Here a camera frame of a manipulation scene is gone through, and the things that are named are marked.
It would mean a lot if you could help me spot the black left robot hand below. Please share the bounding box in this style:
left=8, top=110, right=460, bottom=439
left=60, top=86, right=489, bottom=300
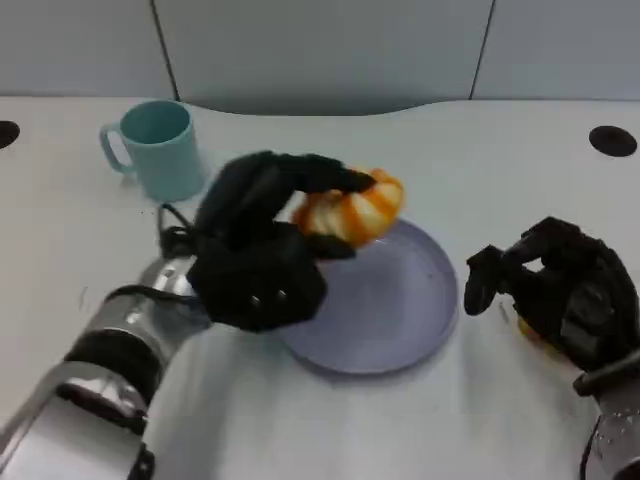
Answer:
left=188, top=149, right=377, bottom=334

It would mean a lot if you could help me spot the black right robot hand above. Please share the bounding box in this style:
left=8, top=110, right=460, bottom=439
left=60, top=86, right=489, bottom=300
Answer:
left=463, top=216, right=640, bottom=374

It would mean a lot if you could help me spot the small orange bread roll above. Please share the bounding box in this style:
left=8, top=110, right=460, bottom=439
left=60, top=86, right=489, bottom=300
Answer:
left=517, top=315, right=557, bottom=354

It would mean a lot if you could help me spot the large orange white bread roll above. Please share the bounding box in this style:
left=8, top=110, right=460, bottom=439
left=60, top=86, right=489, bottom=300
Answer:
left=292, top=168, right=405, bottom=249

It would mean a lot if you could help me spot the lilac plate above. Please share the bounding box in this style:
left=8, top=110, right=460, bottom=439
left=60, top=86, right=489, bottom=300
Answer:
left=278, top=217, right=460, bottom=377

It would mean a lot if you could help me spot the pale green mug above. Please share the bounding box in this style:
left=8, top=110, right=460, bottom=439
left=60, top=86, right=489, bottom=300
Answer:
left=99, top=99, right=204, bottom=203

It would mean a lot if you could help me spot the black table grommet cap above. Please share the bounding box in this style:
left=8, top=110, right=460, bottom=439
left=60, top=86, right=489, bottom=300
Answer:
left=0, top=120, right=21, bottom=150
left=588, top=125, right=638, bottom=158

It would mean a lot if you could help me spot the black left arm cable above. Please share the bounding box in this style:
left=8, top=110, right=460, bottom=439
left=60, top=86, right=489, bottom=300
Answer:
left=156, top=201, right=202, bottom=259

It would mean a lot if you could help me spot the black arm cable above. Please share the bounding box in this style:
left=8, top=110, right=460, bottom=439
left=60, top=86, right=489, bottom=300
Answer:
left=156, top=201, right=202, bottom=259
left=578, top=422, right=604, bottom=480

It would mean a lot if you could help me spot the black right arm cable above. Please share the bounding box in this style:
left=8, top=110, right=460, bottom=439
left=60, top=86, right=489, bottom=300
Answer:
left=578, top=422, right=604, bottom=480

